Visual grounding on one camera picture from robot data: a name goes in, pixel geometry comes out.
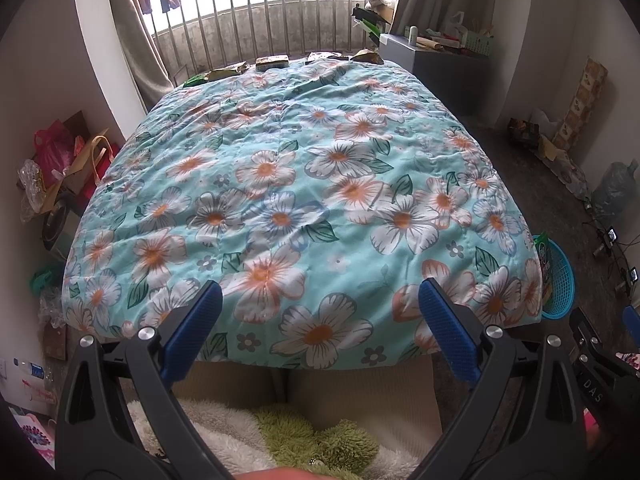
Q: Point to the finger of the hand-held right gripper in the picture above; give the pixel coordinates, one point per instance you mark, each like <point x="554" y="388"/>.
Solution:
<point x="584" y="330"/>
<point x="632" y="325"/>

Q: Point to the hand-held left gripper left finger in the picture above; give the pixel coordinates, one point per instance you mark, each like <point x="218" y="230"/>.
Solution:
<point x="192" y="335"/>

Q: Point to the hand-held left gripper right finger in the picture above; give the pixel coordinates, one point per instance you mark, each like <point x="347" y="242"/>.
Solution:
<point x="450" y="335"/>

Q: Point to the blue plastic basket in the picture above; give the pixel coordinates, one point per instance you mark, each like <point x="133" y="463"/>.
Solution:
<point x="560" y="285"/>

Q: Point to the person's right forearm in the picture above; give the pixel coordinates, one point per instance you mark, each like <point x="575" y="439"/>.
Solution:
<point x="602" y="430"/>

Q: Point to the small screen on metal stand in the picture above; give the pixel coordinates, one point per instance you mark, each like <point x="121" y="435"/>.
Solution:
<point x="630" y="277"/>
<point x="610" y="237"/>

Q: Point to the white fluffy cloth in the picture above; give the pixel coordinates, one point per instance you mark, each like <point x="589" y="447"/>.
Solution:
<point x="220" y="435"/>

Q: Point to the beige bed base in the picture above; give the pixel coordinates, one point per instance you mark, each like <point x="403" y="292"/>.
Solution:
<point x="360" y="395"/>

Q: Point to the blue water jug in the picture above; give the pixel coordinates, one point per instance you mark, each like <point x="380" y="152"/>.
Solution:
<point x="615" y="190"/>

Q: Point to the brown cardboard box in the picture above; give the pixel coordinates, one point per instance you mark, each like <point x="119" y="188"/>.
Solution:
<point x="55" y="342"/>

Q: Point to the green plastic bag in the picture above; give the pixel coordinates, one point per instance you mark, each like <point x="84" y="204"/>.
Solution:
<point x="48" y="279"/>

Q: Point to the green plush cloth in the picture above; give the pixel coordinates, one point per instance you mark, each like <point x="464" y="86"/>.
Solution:
<point x="310" y="440"/>

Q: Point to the clear water bottle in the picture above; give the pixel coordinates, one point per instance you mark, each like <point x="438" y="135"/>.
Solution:
<point x="30" y="367"/>

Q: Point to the round metal pot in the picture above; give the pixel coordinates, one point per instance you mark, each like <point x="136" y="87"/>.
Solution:
<point x="60" y="227"/>

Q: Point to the white pink paper sheet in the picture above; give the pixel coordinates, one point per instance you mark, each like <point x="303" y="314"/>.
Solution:
<point x="30" y="390"/>

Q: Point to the white plastic bags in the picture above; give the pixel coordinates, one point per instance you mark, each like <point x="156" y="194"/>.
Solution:
<point x="560" y="160"/>

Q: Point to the floral blanket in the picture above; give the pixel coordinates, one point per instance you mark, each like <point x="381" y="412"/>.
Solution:
<point x="300" y="200"/>

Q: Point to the pink printed paper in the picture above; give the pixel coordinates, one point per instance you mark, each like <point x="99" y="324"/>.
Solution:
<point x="32" y="435"/>

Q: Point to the brown paper bags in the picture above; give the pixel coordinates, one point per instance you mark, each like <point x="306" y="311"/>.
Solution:
<point x="92" y="155"/>

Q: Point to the black bag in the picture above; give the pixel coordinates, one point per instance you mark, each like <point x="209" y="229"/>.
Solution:
<point x="522" y="132"/>

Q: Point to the clear plastic wrap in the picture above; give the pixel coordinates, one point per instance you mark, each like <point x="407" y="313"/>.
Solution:
<point x="31" y="190"/>

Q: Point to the patterned cardboard box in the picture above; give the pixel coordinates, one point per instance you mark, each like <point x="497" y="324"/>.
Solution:
<point x="582" y="100"/>

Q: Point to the red plastic bag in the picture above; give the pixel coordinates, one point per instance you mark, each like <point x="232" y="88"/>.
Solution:
<point x="52" y="147"/>

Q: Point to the green flat packet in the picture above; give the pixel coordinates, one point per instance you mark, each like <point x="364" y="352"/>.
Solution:
<point x="196" y="79"/>

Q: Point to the grey cabinet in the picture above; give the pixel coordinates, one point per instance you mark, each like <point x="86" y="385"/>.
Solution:
<point x="430" y="75"/>

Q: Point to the yellow green snack packet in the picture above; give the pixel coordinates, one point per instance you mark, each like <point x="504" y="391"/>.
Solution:
<point x="227" y="71"/>
<point x="272" y="62"/>

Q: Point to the brown snack packet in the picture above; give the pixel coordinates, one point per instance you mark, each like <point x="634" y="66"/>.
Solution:
<point x="367" y="56"/>

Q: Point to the green plastic crate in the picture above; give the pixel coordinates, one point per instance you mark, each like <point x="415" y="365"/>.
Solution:
<point x="476" y="42"/>

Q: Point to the white bottle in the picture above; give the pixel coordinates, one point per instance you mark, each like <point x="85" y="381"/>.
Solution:
<point x="411" y="34"/>

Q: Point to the dark snack packet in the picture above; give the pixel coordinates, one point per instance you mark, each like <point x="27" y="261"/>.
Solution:
<point x="325" y="57"/>

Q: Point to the beige curtain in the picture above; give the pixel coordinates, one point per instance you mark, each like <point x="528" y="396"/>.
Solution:
<point x="137" y="35"/>

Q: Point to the metal window railing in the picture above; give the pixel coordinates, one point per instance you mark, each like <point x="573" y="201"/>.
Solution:
<point x="270" y="25"/>

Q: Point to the black green toy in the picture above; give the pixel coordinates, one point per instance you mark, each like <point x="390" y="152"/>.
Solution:
<point x="367" y="25"/>

